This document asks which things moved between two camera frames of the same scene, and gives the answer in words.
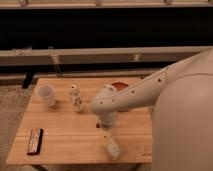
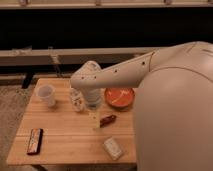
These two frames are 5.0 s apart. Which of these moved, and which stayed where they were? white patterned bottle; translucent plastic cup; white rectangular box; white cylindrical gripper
Moved: white cylindrical gripper
Stayed: white rectangular box; translucent plastic cup; white patterned bottle
